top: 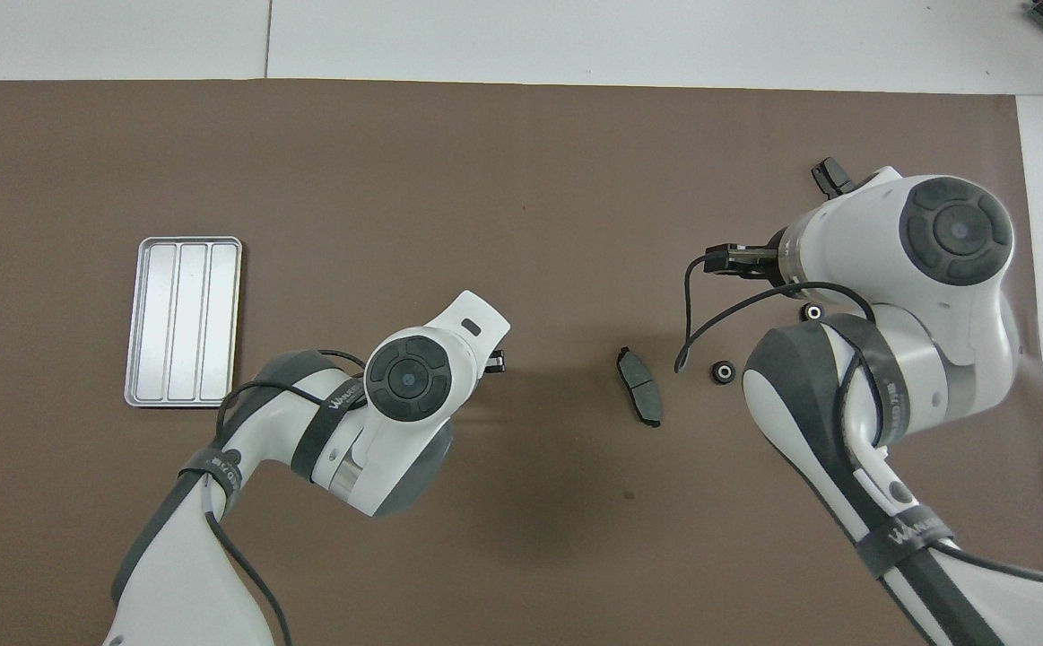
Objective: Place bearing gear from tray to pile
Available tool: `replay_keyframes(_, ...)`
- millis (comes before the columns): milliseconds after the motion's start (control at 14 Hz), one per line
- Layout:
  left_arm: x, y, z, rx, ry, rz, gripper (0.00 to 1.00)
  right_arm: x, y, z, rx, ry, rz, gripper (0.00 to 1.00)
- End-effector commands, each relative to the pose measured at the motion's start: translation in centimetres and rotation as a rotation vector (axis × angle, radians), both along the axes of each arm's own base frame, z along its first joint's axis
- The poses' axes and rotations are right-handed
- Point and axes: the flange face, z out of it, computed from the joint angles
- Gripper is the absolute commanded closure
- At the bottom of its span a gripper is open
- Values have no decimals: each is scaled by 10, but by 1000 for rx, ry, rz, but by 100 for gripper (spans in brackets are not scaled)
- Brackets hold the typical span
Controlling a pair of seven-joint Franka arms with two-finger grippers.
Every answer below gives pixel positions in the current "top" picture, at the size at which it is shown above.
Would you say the grey metal tray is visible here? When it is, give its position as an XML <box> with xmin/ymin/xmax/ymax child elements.
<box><xmin>124</xmin><ymin>236</ymin><xmax>243</xmax><ymax>409</ymax></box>

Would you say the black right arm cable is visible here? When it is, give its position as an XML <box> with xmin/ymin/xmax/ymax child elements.
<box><xmin>675</xmin><ymin>254</ymin><xmax>876</xmax><ymax>373</ymax></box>

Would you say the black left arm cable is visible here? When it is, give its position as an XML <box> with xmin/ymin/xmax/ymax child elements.
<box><xmin>201</xmin><ymin>348</ymin><xmax>369</xmax><ymax>646</ymax></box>

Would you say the brown table mat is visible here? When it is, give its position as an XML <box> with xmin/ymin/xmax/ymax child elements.
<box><xmin>0</xmin><ymin>79</ymin><xmax>1043</xmax><ymax>646</ymax></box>

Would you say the dark grey brake pad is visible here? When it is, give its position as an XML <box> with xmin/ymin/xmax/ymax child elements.
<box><xmin>811</xmin><ymin>158</ymin><xmax>854</xmax><ymax>200</ymax></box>
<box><xmin>617</xmin><ymin>346</ymin><xmax>664</xmax><ymax>429</ymax></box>

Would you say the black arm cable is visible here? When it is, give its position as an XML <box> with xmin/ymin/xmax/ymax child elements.
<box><xmin>675</xmin><ymin>254</ymin><xmax>876</xmax><ymax>373</ymax></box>
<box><xmin>201</xmin><ymin>348</ymin><xmax>369</xmax><ymax>646</ymax></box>

